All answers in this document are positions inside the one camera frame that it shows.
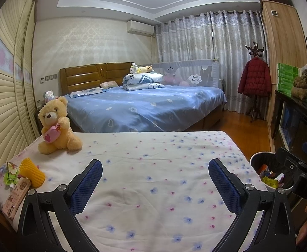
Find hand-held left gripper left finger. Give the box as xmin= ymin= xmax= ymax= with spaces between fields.
xmin=18 ymin=159 xmax=103 ymax=252

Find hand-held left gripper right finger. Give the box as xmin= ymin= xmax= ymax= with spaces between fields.
xmin=208 ymin=158 xmax=296 ymax=252

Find white trash bin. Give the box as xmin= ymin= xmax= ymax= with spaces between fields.
xmin=249 ymin=151 xmax=297 ymax=192

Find yellow corn toy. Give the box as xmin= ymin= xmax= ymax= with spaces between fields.
xmin=19 ymin=157 xmax=47 ymax=189

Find yellow teddy bear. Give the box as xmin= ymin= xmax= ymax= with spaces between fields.
xmin=38 ymin=96 xmax=83 ymax=155

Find brown plush cloth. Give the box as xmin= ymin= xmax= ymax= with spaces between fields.
xmin=291 ymin=70 xmax=307 ymax=101

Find white floral bed sheet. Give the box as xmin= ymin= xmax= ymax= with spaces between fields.
xmin=0 ymin=131 xmax=268 ymax=252

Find stack of green boxes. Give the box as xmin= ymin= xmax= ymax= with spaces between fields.
xmin=277 ymin=63 xmax=300 ymax=95

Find wooden nightstand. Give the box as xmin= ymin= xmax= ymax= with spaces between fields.
xmin=35 ymin=102 xmax=47 ymax=137

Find red padded jacket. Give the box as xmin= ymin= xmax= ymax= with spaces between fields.
xmin=238 ymin=57 xmax=272 ymax=97

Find flat blue white pillow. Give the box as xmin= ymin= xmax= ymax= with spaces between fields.
xmin=68 ymin=88 xmax=103 ymax=99

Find wooden bed blue sheet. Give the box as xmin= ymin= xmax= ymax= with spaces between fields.
xmin=59 ymin=62 xmax=227 ymax=133

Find cream louvred closet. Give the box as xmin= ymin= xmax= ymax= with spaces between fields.
xmin=0 ymin=5 xmax=42 ymax=179

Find dark wooden coat rack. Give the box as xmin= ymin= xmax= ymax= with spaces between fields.
xmin=245 ymin=41 xmax=265 ymax=122

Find tall wooden wardrobe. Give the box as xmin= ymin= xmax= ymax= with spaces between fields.
xmin=259 ymin=0 xmax=307 ymax=137

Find folded blue white quilt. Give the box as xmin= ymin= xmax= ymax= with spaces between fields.
xmin=123 ymin=72 xmax=165 ymax=91

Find yellow white plush toy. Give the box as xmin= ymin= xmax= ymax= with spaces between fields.
xmin=129 ymin=62 xmax=154 ymax=74

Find grey patterned curtains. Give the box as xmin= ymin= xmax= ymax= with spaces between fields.
xmin=155 ymin=10 xmax=268 ymax=114

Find white air conditioner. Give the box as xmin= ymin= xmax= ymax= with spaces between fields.
xmin=126 ymin=20 xmax=155 ymax=36

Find wall switch panel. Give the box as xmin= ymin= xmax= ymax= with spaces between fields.
xmin=39 ymin=74 xmax=58 ymax=83

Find grey bed guard rail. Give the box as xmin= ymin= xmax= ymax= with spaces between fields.
xmin=152 ymin=59 xmax=220 ymax=88

